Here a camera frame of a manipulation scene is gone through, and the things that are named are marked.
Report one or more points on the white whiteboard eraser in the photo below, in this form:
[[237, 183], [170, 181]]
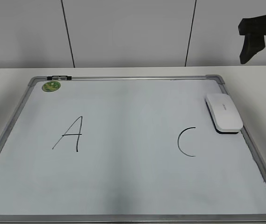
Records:
[[224, 113]]

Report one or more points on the white framed whiteboard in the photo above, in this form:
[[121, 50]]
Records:
[[127, 150]]

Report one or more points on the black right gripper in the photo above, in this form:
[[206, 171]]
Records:
[[253, 30]]

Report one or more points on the green round magnet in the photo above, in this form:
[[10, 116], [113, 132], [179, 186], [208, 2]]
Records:
[[51, 86]]

